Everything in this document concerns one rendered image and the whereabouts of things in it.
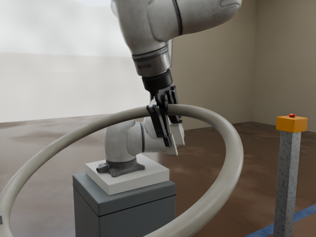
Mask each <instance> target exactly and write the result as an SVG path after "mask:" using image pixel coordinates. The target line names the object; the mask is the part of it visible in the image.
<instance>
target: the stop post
mask: <svg viewBox="0 0 316 237"><path fill-rule="evenodd" d="M307 122H308V118H304V117H298V116H295V117H291V116H279V117H277V118H276V130H281V135H280V148H279V161H278V174H277V187H276V206H275V219H274V232H273V237H292V233H293V222H294V210H295V199H296V188H297V177H298V166H299V154H300V138H301V132H305V131H307Z"/></svg>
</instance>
